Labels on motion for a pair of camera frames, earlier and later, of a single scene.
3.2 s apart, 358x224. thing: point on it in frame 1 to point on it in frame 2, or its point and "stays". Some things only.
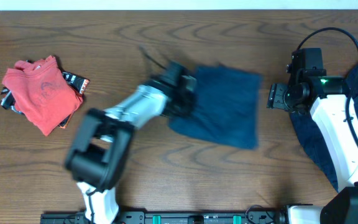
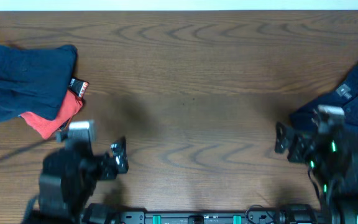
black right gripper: [276, 98] to [304, 142]
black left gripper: [188, 107] to [118, 158]
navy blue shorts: [227, 108] to [28, 81]
